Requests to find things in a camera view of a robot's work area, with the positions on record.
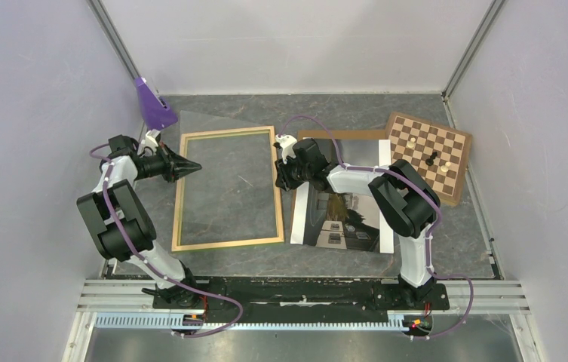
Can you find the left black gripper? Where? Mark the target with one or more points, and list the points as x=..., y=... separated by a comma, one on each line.
x=176, y=166

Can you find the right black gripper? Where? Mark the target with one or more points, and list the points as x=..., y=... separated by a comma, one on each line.
x=284, y=179

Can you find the clear acrylic sheet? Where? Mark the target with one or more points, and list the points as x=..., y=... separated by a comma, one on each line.
x=223, y=180

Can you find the light wooden picture frame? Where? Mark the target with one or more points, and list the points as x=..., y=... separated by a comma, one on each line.
x=278, y=200

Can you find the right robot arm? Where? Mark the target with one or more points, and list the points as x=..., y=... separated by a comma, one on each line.
x=407, y=203

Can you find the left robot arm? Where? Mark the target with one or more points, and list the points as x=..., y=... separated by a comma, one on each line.
x=120, y=226

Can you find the landscape photo print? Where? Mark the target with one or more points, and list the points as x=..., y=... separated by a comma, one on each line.
x=343, y=221

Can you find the purple plastic stand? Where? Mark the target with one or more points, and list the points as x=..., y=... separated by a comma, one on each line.
x=156, y=112

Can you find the black chess piece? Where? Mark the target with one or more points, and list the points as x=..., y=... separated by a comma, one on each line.
x=431, y=159

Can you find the wooden chessboard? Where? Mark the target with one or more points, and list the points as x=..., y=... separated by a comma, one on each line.
x=451, y=144

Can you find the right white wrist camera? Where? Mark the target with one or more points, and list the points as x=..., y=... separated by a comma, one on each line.
x=285, y=144

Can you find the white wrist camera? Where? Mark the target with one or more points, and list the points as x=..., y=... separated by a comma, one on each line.
x=150, y=141
x=285, y=144

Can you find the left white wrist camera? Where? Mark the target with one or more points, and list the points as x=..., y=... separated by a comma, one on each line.
x=150, y=141

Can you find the brown frame backing board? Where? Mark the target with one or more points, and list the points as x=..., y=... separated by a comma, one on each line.
x=353, y=134

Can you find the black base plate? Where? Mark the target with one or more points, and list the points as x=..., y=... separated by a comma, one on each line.
x=300, y=300

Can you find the white slotted cable duct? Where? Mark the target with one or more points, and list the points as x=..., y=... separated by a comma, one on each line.
x=174, y=321

